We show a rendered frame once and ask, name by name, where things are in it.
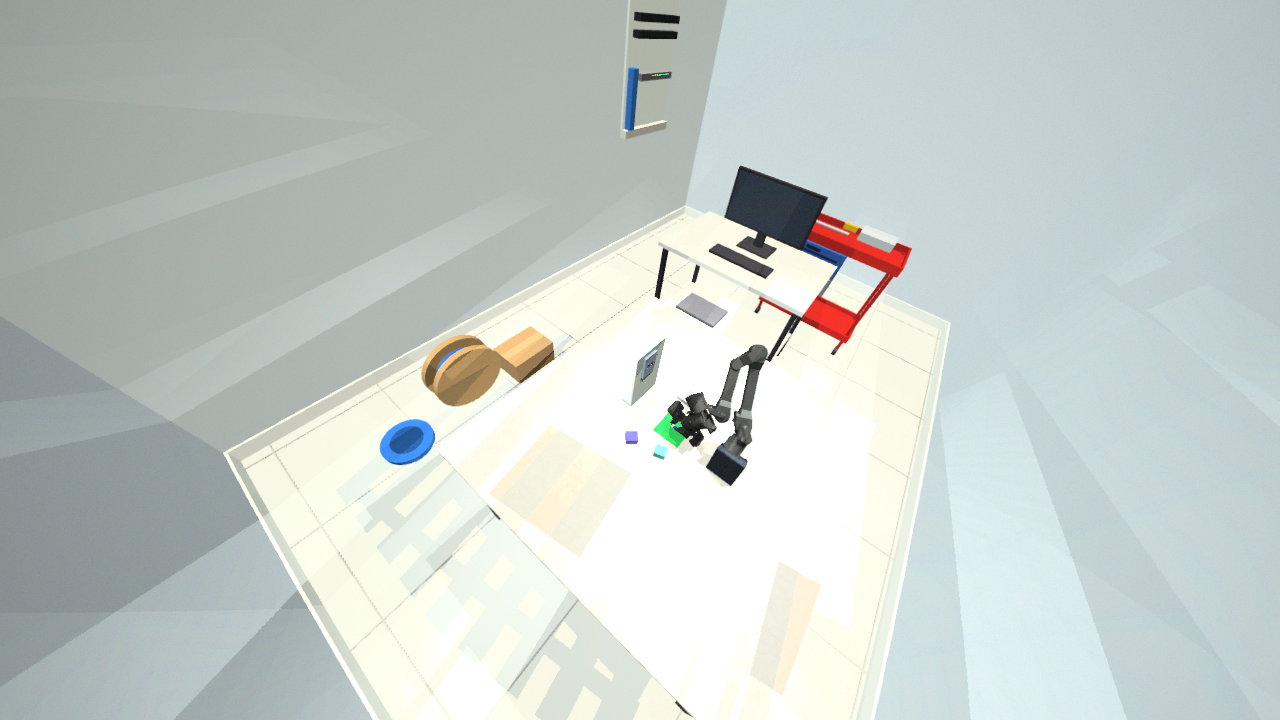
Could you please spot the green square zone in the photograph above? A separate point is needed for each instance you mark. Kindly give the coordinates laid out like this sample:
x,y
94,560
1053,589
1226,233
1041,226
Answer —
x,y
667,432

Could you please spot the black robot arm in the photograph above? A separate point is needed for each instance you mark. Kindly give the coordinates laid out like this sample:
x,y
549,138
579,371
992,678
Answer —
x,y
736,444

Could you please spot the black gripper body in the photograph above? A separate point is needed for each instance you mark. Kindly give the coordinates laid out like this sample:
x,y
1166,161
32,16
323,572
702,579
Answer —
x,y
675,410

